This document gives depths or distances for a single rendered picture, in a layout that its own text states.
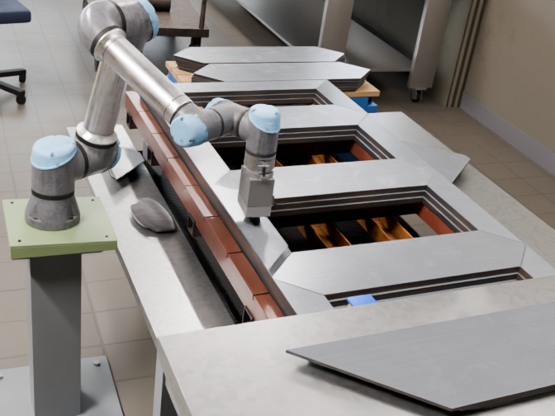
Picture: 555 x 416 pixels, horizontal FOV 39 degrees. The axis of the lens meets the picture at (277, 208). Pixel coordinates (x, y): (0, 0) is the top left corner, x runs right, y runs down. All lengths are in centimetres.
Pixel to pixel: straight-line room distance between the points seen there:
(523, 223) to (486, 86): 297
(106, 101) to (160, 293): 54
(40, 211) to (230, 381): 111
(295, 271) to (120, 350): 121
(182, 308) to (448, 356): 85
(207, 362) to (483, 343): 47
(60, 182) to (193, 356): 101
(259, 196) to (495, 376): 81
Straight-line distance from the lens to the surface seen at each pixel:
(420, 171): 247
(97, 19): 198
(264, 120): 183
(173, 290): 207
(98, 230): 225
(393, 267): 194
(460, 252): 208
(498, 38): 540
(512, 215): 261
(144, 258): 218
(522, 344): 144
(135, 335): 300
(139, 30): 207
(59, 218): 223
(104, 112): 220
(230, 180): 222
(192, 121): 179
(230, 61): 322
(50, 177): 219
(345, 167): 240
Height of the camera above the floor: 188
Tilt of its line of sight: 29 degrees down
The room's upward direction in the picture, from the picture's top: 8 degrees clockwise
